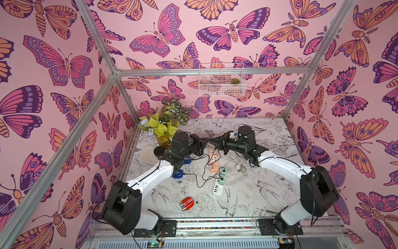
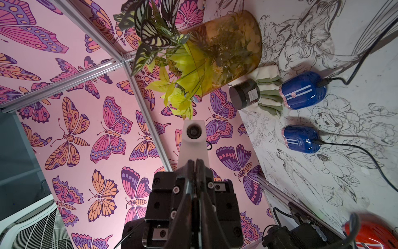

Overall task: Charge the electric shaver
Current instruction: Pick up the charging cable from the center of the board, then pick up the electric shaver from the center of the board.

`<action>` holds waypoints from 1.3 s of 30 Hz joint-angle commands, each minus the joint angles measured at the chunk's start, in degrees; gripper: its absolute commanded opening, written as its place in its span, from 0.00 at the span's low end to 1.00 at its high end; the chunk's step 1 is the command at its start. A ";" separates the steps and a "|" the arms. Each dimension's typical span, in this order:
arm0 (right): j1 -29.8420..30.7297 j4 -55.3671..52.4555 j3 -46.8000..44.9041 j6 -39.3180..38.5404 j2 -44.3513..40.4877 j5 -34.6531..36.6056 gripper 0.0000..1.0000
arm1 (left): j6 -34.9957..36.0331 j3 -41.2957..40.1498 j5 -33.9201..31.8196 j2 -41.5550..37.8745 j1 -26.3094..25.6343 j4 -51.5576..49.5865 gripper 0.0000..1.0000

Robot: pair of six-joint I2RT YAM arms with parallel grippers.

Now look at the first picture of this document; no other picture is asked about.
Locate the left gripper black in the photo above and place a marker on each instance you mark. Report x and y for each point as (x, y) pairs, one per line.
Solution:
(199, 144)

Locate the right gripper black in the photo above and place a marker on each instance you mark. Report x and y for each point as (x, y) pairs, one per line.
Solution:
(224, 144)

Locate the orange power strip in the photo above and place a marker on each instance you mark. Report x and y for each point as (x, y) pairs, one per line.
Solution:
(214, 161)

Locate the white power strip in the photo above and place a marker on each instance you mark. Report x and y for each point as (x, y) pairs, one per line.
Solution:
(218, 189)

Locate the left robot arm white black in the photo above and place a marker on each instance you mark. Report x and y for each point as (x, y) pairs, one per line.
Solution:
(123, 206)

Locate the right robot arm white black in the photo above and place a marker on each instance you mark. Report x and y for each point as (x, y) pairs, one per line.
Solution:
(317, 191)

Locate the black round lid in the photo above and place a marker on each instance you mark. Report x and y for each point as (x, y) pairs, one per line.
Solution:
(159, 152)

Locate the amber glass vase with plants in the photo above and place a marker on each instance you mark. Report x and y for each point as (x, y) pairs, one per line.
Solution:
(164, 123)

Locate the small green succulent plant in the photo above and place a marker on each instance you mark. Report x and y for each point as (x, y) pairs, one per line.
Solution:
(235, 81)

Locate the white wire wall basket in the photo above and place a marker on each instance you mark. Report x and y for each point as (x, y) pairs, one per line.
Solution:
(216, 82)

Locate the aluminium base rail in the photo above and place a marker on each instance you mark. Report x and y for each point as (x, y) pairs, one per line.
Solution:
(226, 233)

